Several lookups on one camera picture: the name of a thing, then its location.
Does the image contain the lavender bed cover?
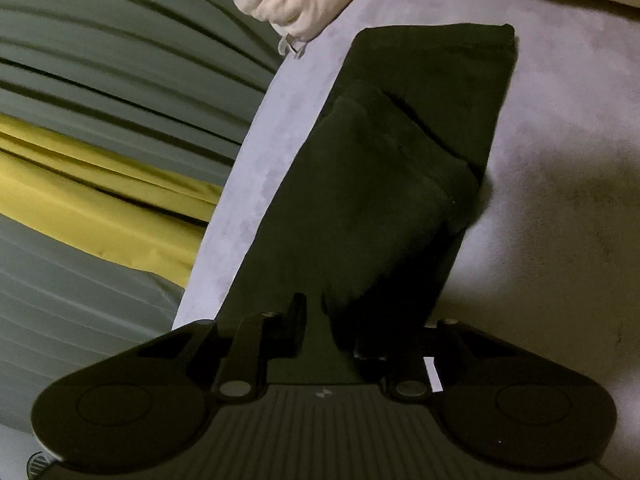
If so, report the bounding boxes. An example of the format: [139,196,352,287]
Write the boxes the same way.
[172,0,640,461]

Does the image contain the clear plastic clip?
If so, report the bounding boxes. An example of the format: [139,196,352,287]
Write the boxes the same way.
[276,31,309,60]

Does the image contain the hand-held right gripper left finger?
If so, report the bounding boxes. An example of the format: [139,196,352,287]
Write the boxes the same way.
[135,292,307,404]

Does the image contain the yellow curtain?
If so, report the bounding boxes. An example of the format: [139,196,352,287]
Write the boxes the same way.
[0,112,224,290]

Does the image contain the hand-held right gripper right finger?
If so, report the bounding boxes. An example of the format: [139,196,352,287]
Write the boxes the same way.
[352,317,506,403]

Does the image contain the black pants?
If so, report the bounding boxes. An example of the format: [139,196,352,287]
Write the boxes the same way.
[217,22,517,386]

